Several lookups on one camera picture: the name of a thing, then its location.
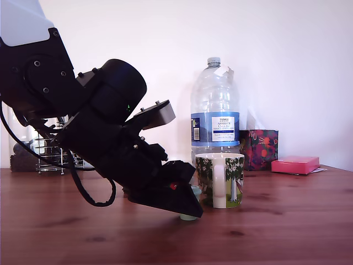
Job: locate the green coffee capsule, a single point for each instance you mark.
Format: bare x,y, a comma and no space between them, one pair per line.
195,193

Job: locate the floral printed coffee mug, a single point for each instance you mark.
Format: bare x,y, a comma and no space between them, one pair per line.
205,176

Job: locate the floral tissue box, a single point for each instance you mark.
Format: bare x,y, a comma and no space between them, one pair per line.
260,149

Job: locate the white tissue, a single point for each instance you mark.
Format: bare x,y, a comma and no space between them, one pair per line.
253,121

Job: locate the large clear water bottle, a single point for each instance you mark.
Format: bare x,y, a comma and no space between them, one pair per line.
215,96

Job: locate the pink flat box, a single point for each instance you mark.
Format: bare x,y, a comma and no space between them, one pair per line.
295,165

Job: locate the paper sheet under box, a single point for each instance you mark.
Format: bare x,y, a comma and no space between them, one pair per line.
321,170

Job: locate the black round knob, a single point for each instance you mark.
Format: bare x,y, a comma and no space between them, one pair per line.
20,150

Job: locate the clear lidded storage container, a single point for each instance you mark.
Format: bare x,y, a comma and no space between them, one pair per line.
23,135

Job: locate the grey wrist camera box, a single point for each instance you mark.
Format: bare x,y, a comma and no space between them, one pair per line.
161,114

